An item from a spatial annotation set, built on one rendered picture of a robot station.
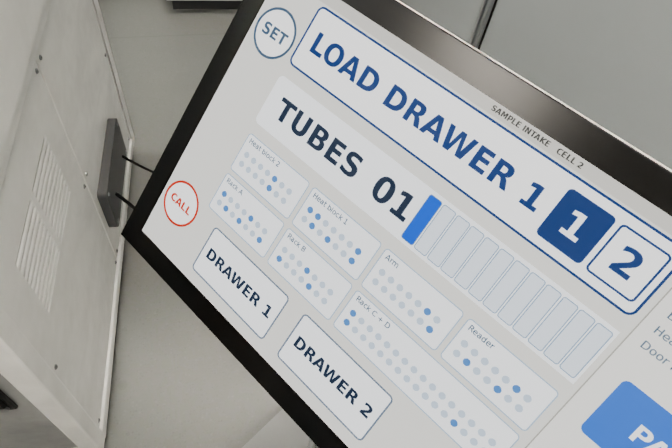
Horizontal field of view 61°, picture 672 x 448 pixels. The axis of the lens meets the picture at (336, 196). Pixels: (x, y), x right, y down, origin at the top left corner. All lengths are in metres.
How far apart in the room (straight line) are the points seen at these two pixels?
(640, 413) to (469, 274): 0.13
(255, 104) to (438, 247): 0.19
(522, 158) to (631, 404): 0.16
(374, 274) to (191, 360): 1.16
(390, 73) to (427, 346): 0.19
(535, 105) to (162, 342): 1.32
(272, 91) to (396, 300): 0.19
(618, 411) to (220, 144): 0.35
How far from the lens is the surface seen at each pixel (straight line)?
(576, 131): 0.38
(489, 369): 0.41
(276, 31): 0.47
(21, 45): 1.02
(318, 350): 0.46
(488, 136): 0.39
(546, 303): 0.39
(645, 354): 0.39
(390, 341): 0.43
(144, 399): 1.53
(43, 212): 1.08
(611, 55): 1.31
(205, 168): 0.50
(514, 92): 0.39
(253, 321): 0.48
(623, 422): 0.40
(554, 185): 0.38
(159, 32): 2.40
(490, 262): 0.39
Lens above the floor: 1.43
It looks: 52 degrees down
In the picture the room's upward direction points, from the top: 9 degrees clockwise
